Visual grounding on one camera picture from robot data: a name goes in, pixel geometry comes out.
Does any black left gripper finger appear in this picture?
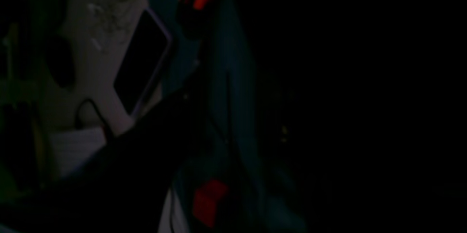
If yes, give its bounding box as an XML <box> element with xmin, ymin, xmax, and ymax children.
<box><xmin>1</xmin><ymin>70</ymin><xmax>203</xmax><ymax>233</ymax></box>

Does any teal table cloth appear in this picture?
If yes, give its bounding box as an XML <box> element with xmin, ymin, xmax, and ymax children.
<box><xmin>148</xmin><ymin>0</ymin><xmax>307</xmax><ymax>233</ymax></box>

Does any orange utility knife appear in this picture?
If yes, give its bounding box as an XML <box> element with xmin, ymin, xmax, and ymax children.
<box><xmin>175</xmin><ymin>0</ymin><xmax>212</xmax><ymax>40</ymax></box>

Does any white booklet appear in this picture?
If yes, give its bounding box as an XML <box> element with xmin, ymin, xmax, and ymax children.
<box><xmin>49</xmin><ymin>127</ymin><xmax>107</xmax><ymax>178</ymax></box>

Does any orange block tool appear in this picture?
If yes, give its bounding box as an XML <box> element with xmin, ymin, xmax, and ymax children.
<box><xmin>192</xmin><ymin>179</ymin><xmax>229</xmax><ymax>229</ymax></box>

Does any smartphone with purple case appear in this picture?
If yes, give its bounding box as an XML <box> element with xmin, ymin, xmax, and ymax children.
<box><xmin>113</xmin><ymin>7</ymin><xmax>173</xmax><ymax>117</ymax></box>

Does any black t-shirt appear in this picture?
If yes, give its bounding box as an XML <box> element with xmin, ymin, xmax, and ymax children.
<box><xmin>236</xmin><ymin>0</ymin><xmax>466</xmax><ymax>233</ymax></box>

